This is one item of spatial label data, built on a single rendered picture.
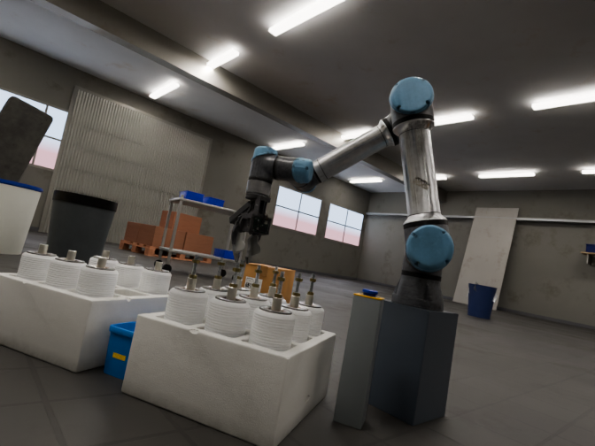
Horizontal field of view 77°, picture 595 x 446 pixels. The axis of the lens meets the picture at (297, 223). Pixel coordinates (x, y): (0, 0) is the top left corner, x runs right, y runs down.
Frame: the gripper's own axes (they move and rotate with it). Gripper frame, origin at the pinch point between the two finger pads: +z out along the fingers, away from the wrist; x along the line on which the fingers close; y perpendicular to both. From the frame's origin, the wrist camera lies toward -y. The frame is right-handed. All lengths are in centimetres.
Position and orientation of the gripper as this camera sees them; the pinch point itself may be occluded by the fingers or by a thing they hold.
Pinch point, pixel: (241, 258)
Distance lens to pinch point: 117.7
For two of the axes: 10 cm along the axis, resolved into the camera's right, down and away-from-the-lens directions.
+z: -1.8, 9.8, -0.9
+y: 6.2, 0.4, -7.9
